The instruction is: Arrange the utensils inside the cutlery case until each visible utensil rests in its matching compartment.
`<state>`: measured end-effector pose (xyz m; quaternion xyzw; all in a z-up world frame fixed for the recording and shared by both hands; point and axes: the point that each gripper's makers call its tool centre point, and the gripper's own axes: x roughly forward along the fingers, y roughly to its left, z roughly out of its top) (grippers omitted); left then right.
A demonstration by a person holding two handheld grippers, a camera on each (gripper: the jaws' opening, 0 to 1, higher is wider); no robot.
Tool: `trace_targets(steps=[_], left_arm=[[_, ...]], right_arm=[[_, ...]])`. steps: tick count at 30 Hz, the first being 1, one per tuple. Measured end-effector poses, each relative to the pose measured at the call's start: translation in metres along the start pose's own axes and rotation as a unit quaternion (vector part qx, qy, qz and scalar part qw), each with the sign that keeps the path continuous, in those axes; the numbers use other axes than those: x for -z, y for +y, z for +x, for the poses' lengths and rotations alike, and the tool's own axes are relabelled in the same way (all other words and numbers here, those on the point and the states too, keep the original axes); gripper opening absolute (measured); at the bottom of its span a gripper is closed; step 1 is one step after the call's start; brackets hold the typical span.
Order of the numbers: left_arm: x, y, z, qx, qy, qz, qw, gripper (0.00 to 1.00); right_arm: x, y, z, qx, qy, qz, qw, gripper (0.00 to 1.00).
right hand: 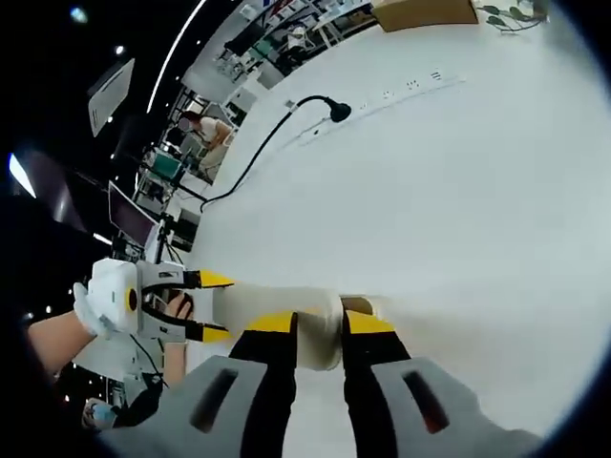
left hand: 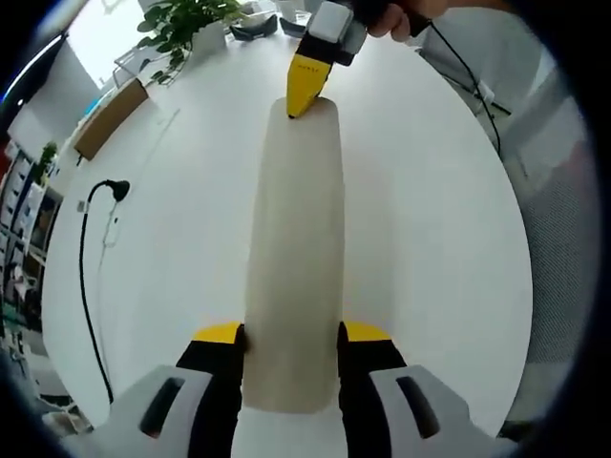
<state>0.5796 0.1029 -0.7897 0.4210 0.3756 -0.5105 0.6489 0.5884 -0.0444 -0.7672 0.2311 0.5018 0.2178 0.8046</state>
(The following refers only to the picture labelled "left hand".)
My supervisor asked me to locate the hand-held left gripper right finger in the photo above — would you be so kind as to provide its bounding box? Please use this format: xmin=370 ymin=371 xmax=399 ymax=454
xmin=336 ymin=320 xmax=519 ymax=458

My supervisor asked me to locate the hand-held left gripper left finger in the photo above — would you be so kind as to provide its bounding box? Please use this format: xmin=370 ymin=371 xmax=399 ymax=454
xmin=93 ymin=321 xmax=247 ymax=458

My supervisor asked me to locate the beige cutlery case cover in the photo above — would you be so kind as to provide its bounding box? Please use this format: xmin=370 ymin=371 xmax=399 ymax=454
xmin=241 ymin=94 xmax=346 ymax=415

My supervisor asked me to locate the black curved headset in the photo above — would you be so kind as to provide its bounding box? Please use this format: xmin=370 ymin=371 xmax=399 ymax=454
xmin=279 ymin=16 xmax=311 ymax=38
xmin=228 ymin=16 xmax=278 ymax=42

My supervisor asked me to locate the green potted plant white pot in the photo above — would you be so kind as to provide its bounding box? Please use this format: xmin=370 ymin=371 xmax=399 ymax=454
xmin=136 ymin=0 xmax=249 ymax=87

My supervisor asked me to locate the brown cardboard box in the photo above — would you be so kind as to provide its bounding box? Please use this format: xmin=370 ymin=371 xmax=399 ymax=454
xmin=74 ymin=75 xmax=150 ymax=161

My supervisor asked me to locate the green leafy plant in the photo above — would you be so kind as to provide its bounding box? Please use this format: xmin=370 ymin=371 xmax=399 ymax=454
xmin=40 ymin=140 xmax=58 ymax=187

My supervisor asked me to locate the shelf of white storage bins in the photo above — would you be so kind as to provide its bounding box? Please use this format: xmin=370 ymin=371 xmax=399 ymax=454
xmin=0 ymin=142 xmax=63 ymax=306

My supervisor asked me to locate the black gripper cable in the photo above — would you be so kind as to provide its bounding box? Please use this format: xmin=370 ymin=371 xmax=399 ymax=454
xmin=410 ymin=11 xmax=512 ymax=154

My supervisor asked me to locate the black cable with round base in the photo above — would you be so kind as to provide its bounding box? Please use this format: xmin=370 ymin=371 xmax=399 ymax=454
xmin=78 ymin=178 xmax=131 ymax=405

